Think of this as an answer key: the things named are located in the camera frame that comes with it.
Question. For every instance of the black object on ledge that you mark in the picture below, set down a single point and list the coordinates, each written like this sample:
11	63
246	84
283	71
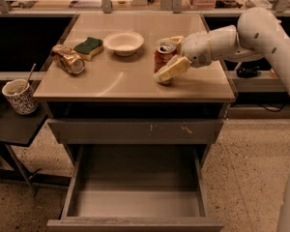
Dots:
243	72

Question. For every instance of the wooden stir stick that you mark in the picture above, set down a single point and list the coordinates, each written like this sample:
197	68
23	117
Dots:
29	76

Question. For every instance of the white bowl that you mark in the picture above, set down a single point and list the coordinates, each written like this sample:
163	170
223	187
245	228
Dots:
123	43

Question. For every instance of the red coke can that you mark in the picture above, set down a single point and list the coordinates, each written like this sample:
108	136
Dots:
164	52

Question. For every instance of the dark side table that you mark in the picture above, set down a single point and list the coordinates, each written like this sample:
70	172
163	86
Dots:
18	130

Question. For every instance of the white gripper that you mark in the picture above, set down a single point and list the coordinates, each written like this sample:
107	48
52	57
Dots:
196	49

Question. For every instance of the patterned paper cup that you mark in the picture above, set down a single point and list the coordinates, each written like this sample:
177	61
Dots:
19	94

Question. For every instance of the open middle drawer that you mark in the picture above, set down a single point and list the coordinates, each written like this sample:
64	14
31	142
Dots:
136	188

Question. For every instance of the grey drawer cabinet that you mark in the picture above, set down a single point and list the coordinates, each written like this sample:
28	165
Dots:
117	101

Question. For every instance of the green yellow sponge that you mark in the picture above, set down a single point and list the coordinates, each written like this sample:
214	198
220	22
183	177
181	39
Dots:
89	48

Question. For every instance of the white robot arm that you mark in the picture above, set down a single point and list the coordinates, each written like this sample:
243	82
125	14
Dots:
247	171

